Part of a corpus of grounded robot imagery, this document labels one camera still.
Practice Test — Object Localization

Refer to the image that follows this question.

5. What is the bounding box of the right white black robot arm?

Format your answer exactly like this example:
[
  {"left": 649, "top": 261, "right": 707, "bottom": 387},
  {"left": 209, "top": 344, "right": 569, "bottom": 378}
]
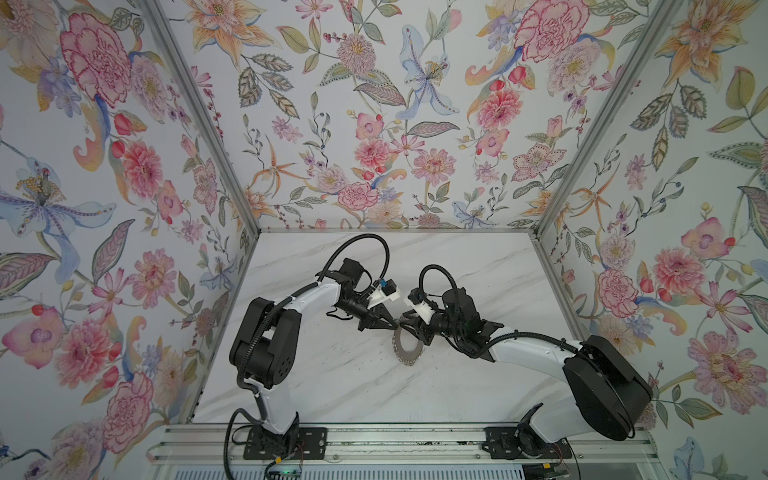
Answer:
[{"left": 399, "top": 288, "right": 653, "bottom": 455}]

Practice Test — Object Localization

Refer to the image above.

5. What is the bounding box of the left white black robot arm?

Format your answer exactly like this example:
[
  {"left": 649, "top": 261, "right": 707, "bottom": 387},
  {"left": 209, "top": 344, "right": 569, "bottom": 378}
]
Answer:
[{"left": 229, "top": 259, "right": 400, "bottom": 436}]

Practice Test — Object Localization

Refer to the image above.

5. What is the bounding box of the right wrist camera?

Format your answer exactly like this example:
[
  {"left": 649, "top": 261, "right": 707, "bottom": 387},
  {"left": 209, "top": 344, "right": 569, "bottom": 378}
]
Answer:
[{"left": 404, "top": 288, "right": 436, "bottom": 325}]

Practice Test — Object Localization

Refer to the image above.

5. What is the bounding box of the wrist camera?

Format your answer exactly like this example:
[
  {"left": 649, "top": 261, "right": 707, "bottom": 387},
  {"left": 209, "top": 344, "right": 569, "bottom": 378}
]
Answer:
[
  {"left": 367, "top": 280, "right": 401, "bottom": 309},
  {"left": 404, "top": 288, "right": 436, "bottom": 325}
]

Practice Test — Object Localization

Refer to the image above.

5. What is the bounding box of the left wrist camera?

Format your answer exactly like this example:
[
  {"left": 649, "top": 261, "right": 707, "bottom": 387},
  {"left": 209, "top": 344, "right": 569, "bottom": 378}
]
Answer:
[{"left": 367, "top": 280, "right": 401, "bottom": 309}]

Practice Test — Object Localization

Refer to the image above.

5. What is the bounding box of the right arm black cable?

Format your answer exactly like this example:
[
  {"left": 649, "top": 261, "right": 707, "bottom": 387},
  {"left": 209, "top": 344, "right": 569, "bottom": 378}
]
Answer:
[{"left": 418, "top": 263, "right": 463, "bottom": 319}]

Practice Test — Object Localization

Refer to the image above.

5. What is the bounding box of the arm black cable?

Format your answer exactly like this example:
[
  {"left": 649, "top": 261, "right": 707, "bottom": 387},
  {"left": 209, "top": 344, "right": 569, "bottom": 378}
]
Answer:
[
  {"left": 317, "top": 233, "right": 392, "bottom": 289},
  {"left": 418, "top": 263, "right": 463, "bottom": 319}
]

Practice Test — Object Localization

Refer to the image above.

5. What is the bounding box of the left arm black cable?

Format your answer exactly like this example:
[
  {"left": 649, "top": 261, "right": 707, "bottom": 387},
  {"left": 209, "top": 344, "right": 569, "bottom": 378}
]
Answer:
[{"left": 317, "top": 233, "right": 392, "bottom": 289}]

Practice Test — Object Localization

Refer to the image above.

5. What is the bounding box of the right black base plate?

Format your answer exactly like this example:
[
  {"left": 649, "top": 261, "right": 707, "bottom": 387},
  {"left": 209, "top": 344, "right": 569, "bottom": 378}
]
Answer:
[{"left": 481, "top": 425, "right": 573, "bottom": 461}]

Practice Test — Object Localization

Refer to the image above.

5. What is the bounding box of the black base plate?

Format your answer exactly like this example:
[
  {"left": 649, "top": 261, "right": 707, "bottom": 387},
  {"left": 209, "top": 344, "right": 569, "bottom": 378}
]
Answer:
[
  {"left": 243, "top": 426, "right": 328, "bottom": 460},
  {"left": 481, "top": 425, "right": 573, "bottom": 461}
]

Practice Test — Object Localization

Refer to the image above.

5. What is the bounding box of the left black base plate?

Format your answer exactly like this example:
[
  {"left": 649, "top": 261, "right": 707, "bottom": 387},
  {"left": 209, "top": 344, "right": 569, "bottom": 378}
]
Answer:
[{"left": 243, "top": 426, "right": 328, "bottom": 460}]

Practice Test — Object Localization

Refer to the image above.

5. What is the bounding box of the aluminium mounting rail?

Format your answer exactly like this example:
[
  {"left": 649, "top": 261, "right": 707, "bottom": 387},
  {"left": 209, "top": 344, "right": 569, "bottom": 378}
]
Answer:
[{"left": 147, "top": 423, "right": 659, "bottom": 466}]

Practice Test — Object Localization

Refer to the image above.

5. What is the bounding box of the left aluminium corner post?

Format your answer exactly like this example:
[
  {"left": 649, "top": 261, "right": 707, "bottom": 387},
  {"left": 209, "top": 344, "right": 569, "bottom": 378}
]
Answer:
[{"left": 138, "top": 0, "right": 260, "bottom": 238}]

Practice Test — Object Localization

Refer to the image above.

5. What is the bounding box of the aluminium corner post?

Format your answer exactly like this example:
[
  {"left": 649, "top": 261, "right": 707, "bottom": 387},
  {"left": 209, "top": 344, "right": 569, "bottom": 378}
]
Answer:
[
  {"left": 529, "top": 1, "right": 677, "bottom": 240},
  {"left": 138, "top": 0, "right": 260, "bottom": 238}
]

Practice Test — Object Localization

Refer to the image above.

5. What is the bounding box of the right aluminium corner post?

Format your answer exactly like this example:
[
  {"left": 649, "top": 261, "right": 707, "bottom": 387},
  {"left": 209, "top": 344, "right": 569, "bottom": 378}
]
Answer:
[{"left": 529, "top": 1, "right": 677, "bottom": 240}]

